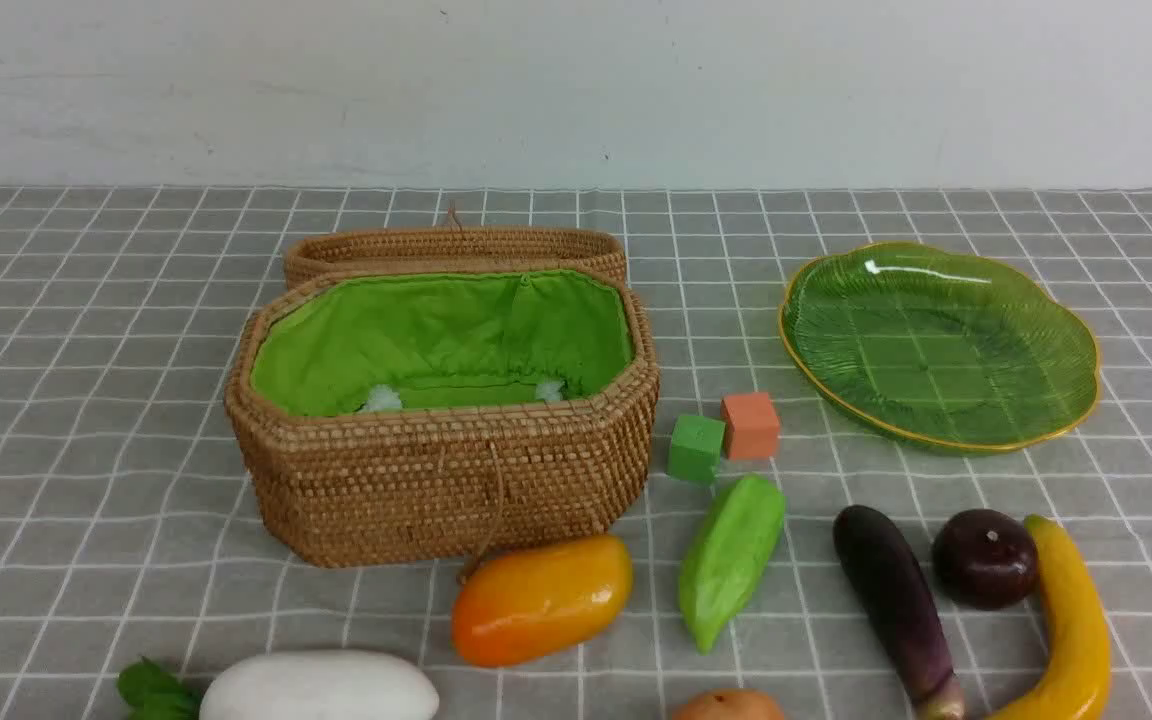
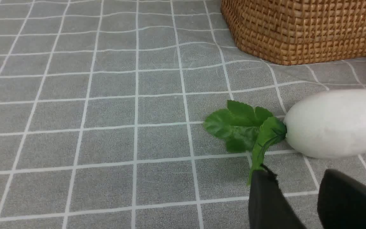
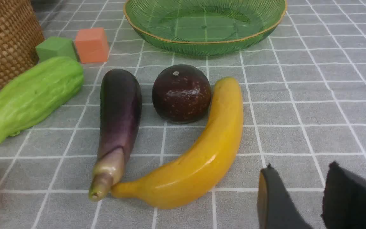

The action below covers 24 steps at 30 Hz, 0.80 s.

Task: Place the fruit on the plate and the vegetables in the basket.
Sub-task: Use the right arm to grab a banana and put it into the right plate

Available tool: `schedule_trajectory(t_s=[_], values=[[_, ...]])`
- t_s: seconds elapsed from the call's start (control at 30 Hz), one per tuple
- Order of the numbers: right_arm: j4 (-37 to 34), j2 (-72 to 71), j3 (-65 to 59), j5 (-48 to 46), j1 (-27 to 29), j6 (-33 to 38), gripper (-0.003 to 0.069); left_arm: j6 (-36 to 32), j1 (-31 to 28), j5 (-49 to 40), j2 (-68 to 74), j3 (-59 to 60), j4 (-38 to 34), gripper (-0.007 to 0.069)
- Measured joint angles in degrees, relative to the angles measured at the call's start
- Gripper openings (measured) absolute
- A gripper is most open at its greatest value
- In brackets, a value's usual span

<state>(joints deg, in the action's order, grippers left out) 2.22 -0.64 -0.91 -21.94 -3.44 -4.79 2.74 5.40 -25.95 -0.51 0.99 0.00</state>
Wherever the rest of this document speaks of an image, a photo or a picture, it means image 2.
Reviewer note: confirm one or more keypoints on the woven wicker basket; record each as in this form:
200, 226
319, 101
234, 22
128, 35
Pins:
292, 32

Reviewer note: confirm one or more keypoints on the grey checked tablecloth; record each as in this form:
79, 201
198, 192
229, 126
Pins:
101, 111

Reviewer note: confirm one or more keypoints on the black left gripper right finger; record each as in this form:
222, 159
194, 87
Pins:
341, 201

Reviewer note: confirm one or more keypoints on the white radish with leaves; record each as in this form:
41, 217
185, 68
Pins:
328, 124

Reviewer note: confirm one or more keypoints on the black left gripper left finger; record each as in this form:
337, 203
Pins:
267, 205

